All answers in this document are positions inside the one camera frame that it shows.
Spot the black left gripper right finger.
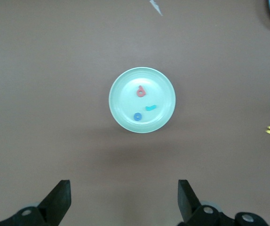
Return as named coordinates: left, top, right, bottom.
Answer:
left=176, top=179, right=236, bottom=226

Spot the brown table cover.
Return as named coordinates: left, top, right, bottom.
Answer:
left=0, top=0, right=270, bottom=226

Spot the white paper scrap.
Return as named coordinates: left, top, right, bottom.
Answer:
left=149, top=0, right=163, bottom=16

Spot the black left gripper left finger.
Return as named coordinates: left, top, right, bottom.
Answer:
left=0, top=179, right=72, bottom=226

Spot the green round plate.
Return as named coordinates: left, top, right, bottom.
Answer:
left=108, top=66, right=176, bottom=134

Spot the pink letter p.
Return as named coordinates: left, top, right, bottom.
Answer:
left=136, top=85, right=147, bottom=98

